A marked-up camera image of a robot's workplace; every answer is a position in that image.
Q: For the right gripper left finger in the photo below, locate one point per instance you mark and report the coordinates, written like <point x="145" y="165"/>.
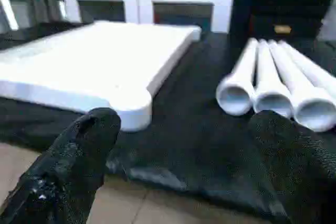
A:
<point x="65" y="169"/>

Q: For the black cabinet with gold label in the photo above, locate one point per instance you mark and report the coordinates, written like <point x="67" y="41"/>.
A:
<point x="275" y="3"/>

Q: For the white plastic table top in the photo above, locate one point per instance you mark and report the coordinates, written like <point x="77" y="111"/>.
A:
<point x="78" y="64"/>

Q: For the black work mat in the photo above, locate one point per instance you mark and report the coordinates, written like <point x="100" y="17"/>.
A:
<point x="183" y="142"/>

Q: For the white plastic table leg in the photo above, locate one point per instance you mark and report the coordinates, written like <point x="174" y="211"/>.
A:
<point x="302" y="95"/>
<point x="315" y="72"/>
<point x="267" y="77"/>

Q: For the white leg with black mark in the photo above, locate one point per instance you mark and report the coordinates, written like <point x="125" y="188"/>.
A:
<point x="241" y="77"/>

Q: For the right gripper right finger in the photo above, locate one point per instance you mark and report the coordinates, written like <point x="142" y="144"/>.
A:
<point x="302" y="176"/>

